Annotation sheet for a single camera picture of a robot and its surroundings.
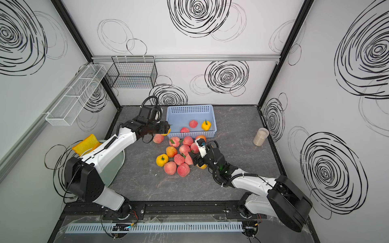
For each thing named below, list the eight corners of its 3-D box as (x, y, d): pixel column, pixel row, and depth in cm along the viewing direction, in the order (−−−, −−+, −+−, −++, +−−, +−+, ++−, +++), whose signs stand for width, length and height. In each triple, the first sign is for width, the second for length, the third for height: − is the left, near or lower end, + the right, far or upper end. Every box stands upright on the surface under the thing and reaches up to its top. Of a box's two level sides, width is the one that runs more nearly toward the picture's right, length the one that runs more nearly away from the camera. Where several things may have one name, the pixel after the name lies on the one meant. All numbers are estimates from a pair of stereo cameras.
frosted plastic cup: (254, 146, 100) (259, 136, 91) (252, 137, 104) (256, 127, 96) (264, 146, 100) (271, 136, 91) (261, 137, 104) (267, 127, 96)
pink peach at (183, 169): (176, 172, 88) (175, 169, 84) (183, 164, 91) (182, 161, 87) (184, 179, 85) (183, 175, 81) (191, 170, 88) (190, 167, 84)
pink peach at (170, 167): (164, 175, 87) (163, 171, 82) (166, 165, 91) (164, 161, 86) (175, 175, 87) (174, 171, 82) (176, 165, 91) (175, 161, 86)
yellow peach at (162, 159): (157, 168, 89) (155, 164, 85) (158, 157, 94) (157, 153, 90) (167, 168, 89) (165, 164, 85) (168, 157, 94) (167, 153, 90)
